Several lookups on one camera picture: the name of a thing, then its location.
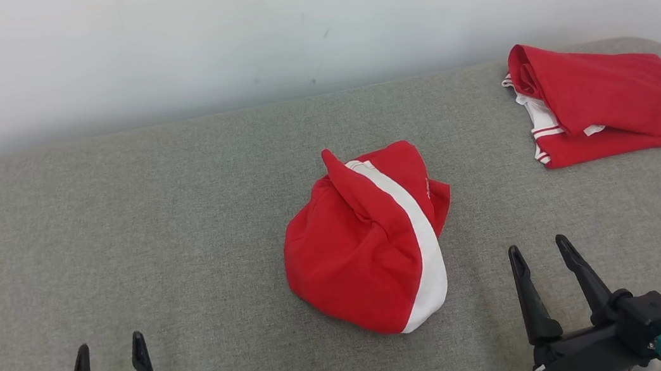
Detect red jersey with white sleeves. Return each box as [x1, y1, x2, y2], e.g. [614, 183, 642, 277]
[498, 26, 661, 175]

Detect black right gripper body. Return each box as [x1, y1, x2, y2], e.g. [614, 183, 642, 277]
[523, 319, 656, 371]

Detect red shorts with white stripe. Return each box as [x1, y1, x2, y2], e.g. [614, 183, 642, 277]
[270, 134, 469, 348]

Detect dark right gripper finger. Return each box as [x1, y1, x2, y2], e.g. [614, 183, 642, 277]
[554, 229, 617, 329]
[507, 240, 564, 348]

